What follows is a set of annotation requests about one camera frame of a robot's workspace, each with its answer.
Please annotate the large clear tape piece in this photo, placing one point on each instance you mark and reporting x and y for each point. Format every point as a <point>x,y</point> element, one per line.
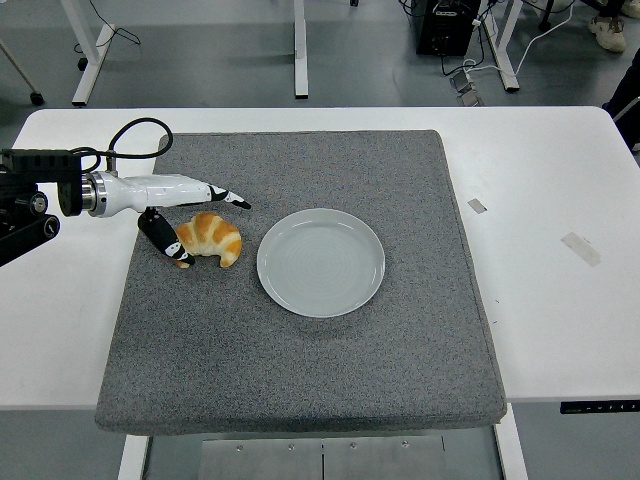
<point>580,249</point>

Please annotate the grey felt mat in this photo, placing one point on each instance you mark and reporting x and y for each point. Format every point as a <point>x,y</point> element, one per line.
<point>300,375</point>

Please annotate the grey foot pedal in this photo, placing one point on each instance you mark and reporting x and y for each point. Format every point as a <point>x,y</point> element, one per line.
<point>461,82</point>
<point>471,98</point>

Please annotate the white desk leg straight foot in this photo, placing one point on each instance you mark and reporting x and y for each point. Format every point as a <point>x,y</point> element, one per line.
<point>300,50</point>

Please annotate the white table leg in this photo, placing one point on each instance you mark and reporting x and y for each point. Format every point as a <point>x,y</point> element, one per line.
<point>132,457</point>
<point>511,455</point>

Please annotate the white desk leg slanted foot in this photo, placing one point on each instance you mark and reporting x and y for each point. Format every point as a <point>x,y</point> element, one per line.
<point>506,60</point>

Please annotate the pale grey round plate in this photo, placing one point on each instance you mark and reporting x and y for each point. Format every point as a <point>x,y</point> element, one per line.
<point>320,270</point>

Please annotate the black computer tower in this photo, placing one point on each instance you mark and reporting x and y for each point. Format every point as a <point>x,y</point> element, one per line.
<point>445,27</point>

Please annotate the black table control panel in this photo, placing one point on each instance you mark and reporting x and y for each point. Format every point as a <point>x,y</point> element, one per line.
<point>600,406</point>

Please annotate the small clear tape piece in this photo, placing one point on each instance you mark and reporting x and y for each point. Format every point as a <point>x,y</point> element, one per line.
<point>476,205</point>

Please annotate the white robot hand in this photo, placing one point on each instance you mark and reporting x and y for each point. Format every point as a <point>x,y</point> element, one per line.
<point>150,190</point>

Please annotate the metal stand leg with caster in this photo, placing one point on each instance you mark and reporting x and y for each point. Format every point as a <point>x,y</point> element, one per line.
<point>36,97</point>

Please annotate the person's leg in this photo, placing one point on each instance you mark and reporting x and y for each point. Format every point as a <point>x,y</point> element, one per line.
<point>625,100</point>

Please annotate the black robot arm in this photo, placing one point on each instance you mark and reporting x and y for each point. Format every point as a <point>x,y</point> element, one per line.
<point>45,162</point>

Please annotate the person's beige shoe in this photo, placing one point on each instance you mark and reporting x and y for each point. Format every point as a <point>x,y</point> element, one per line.
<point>609,32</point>

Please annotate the golden croissant bread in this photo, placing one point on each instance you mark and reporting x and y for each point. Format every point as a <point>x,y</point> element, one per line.
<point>215,235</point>

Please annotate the grey metal plate with screws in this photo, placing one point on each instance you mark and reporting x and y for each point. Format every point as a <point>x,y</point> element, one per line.
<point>320,460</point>

